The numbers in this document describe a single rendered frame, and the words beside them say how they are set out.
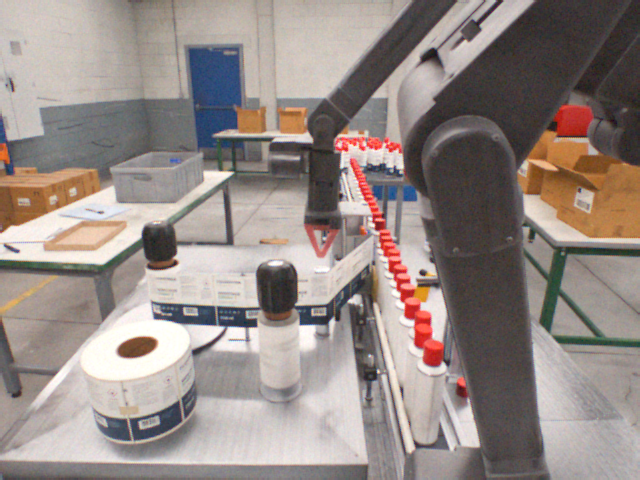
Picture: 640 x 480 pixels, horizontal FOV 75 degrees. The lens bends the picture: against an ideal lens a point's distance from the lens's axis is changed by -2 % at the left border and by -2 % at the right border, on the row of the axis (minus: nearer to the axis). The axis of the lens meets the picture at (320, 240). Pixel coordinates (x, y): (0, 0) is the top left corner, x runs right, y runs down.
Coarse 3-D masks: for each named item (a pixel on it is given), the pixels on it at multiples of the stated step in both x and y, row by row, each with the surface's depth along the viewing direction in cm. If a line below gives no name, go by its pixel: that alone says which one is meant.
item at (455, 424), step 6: (444, 390) 80; (444, 396) 79; (444, 402) 78; (450, 402) 77; (444, 408) 78; (450, 408) 76; (450, 414) 74; (450, 420) 74; (456, 420) 73; (456, 426) 72; (456, 432) 71; (462, 432) 71; (456, 438) 71; (462, 438) 69; (462, 444) 68
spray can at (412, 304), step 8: (408, 304) 87; (416, 304) 86; (408, 312) 87; (400, 320) 89; (408, 320) 88; (400, 328) 89; (408, 328) 87; (400, 336) 89; (408, 336) 88; (400, 344) 90; (400, 352) 90; (400, 360) 91; (400, 368) 91; (400, 376) 92; (400, 384) 93
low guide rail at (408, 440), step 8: (376, 304) 121; (376, 312) 117; (376, 320) 114; (384, 336) 106; (384, 344) 103; (384, 352) 101; (392, 368) 94; (392, 376) 92; (392, 384) 90; (400, 400) 85; (400, 408) 82; (400, 416) 81; (400, 424) 81; (408, 424) 79; (408, 432) 77; (408, 440) 75; (408, 448) 73
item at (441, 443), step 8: (368, 296) 139; (376, 328) 116; (384, 360) 103; (392, 392) 92; (400, 392) 92; (392, 400) 93; (440, 424) 83; (400, 432) 81; (440, 432) 81; (440, 440) 79; (432, 448) 78; (440, 448) 78; (448, 448) 78
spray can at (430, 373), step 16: (432, 352) 72; (416, 368) 75; (432, 368) 73; (416, 384) 76; (432, 384) 73; (416, 400) 76; (432, 400) 74; (416, 416) 77; (432, 416) 76; (416, 432) 78; (432, 432) 77
